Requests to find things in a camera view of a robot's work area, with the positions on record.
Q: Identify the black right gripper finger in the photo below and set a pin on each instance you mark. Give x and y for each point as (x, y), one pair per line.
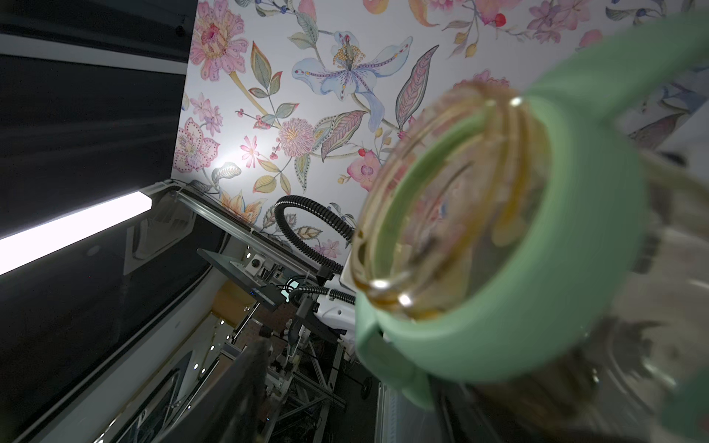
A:
(229, 410)

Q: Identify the clear printed baby bottle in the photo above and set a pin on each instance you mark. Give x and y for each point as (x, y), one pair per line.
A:
(529, 276)

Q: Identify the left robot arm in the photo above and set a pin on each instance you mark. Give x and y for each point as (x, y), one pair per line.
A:
(323, 308)

